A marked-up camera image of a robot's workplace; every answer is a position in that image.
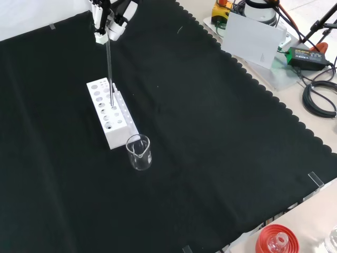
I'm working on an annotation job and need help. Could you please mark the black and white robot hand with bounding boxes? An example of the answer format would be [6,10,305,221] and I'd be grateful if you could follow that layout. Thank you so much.
[88,0,138,45]

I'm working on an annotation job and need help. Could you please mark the clear glass rod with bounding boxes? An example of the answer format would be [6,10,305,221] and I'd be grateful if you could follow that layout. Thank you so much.
[105,38,114,107]

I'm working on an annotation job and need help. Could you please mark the white test tube rack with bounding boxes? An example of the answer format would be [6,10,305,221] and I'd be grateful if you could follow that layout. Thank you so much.
[86,77,140,150]

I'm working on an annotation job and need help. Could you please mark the small clear glass beaker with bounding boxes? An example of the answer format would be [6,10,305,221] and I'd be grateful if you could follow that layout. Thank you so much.
[125,133,153,171]

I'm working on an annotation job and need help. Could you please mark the yellow stop button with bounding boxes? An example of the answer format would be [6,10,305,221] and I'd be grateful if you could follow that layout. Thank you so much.
[211,0,234,25]

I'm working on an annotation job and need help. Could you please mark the black cloth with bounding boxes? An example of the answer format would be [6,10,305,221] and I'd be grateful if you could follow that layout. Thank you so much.
[0,0,337,253]

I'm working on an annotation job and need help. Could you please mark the pale board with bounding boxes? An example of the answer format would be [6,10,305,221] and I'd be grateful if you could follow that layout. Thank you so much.
[222,12,288,70]

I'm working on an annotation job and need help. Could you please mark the black power adapter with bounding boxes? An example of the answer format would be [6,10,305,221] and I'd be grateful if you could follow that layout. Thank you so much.
[286,46,333,72]

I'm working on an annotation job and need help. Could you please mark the black tripod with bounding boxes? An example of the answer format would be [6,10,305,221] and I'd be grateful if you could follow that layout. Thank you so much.
[301,0,337,46]

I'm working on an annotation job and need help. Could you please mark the orange clamp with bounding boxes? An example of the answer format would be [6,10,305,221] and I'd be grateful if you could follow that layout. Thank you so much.
[310,42,329,53]

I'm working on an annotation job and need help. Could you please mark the small clear glass bottle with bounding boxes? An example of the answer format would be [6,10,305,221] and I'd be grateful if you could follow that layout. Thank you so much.
[267,232,290,253]

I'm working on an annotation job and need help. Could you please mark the clear glass flask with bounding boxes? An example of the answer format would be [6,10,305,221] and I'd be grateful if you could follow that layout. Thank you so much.
[324,226,337,253]

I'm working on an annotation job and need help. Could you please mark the orange cable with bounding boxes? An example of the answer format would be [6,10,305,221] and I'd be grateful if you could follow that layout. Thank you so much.
[272,0,303,43]

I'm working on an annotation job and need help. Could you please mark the clear base plate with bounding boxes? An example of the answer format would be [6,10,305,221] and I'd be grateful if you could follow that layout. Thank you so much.
[202,15,306,92]

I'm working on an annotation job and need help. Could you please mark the coiled black cable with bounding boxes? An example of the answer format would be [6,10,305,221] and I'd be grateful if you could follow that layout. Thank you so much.
[302,80,337,118]

